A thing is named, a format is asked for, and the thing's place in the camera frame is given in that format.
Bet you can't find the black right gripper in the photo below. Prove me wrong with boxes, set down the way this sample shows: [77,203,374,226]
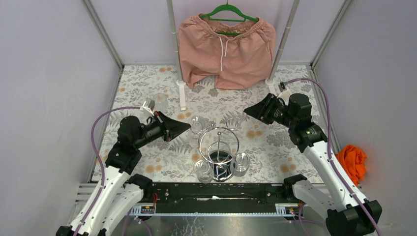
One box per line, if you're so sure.
[243,93,296,128]

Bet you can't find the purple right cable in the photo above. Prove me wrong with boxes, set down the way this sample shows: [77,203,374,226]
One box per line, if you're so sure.
[283,77,384,236]

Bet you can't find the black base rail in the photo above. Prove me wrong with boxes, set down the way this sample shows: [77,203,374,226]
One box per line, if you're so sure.
[139,182,299,215]

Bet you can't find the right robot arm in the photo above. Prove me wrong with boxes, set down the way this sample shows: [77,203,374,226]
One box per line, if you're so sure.
[243,93,382,236]

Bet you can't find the floral table mat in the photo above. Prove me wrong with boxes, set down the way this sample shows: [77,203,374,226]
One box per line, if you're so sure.
[98,65,326,183]

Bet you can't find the green clothes hanger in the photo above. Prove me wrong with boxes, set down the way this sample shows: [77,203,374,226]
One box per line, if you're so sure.
[199,0,260,36]

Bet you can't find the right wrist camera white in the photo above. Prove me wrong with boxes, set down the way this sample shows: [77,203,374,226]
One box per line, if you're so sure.
[278,81,293,104]

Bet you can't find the purple cable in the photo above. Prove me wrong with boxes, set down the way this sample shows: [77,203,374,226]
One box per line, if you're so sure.
[73,106,141,236]
[283,77,384,236]

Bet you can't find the chrome wine glass rack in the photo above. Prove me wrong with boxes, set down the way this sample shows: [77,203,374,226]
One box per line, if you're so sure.
[197,118,240,182]

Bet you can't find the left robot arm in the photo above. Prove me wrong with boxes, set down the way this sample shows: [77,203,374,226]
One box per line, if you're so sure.
[56,111,191,236]

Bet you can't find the orange cloth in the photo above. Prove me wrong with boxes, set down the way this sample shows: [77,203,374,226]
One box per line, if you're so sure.
[336,145,367,186]

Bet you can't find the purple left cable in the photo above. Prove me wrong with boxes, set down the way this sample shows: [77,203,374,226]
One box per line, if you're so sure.
[73,106,141,236]

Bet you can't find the pink shorts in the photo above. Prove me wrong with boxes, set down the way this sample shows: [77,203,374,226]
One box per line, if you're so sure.
[178,15,276,89]

